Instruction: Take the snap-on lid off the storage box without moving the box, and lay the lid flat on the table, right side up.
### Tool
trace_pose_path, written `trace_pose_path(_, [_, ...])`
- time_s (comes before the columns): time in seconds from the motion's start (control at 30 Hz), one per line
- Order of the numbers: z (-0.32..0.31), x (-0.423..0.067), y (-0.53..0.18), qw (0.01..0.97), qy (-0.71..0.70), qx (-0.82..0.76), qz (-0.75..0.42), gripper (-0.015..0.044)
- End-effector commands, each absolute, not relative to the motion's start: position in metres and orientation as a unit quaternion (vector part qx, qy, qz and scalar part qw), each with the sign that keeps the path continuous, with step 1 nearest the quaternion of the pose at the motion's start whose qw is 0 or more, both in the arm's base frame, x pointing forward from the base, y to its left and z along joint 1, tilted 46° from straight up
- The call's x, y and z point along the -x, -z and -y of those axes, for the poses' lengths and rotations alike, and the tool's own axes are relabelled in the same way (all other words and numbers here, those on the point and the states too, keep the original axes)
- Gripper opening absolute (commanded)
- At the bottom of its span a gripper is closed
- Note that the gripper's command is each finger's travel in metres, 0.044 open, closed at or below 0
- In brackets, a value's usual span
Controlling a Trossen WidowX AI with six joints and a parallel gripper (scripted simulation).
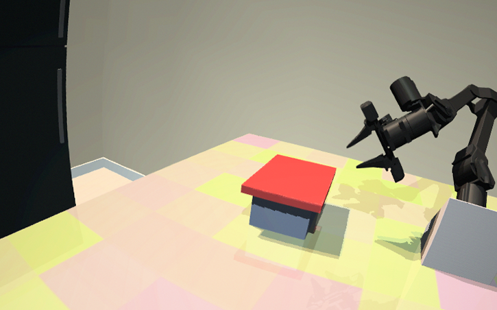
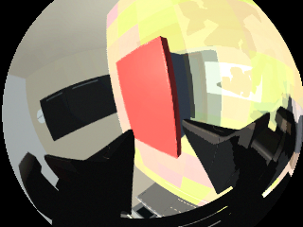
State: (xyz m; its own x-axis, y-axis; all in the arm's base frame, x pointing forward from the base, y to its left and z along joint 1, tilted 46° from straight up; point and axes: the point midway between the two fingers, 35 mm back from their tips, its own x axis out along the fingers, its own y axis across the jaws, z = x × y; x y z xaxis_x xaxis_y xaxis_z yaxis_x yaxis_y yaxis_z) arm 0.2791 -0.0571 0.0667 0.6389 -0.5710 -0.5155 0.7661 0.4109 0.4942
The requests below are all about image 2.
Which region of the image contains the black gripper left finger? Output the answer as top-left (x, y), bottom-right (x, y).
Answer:
top-left (45, 129), bottom-right (135, 215)

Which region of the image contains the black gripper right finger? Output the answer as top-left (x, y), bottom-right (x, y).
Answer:
top-left (182, 113), bottom-right (270, 194)

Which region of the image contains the red rectangular lid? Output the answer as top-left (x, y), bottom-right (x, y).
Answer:
top-left (116, 37), bottom-right (182, 158)

